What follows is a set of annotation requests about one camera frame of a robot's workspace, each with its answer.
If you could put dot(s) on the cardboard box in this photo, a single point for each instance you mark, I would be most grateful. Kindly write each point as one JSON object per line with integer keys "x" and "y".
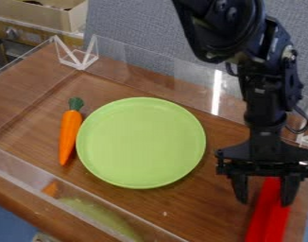
{"x": 59, "y": 14}

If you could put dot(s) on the green round plate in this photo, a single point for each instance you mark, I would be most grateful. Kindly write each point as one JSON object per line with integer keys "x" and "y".
{"x": 140, "y": 142}

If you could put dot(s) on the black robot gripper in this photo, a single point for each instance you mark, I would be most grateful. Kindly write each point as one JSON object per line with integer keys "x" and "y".
{"x": 264, "y": 156}

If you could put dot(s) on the orange toy carrot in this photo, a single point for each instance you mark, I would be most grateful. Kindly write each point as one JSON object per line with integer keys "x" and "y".
{"x": 70, "y": 125}

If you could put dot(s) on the red plastic block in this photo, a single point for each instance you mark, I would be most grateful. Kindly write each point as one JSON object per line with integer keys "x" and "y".
{"x": 269, "y": 217}

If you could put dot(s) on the clear acrylic enclosure wall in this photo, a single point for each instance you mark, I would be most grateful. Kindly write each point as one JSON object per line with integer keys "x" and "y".
{"x": 192, "y": 211}

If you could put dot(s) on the wooden shelf with knob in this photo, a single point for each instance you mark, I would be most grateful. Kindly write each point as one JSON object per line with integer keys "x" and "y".
{"x": 32, "y": 35}

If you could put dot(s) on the clear acrylic corner bracket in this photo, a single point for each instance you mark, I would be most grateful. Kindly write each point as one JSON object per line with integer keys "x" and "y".
{"x": 79, "y": 59}

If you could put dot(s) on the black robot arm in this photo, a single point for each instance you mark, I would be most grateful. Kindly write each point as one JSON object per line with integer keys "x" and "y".
{"x": 232, "y": 32}

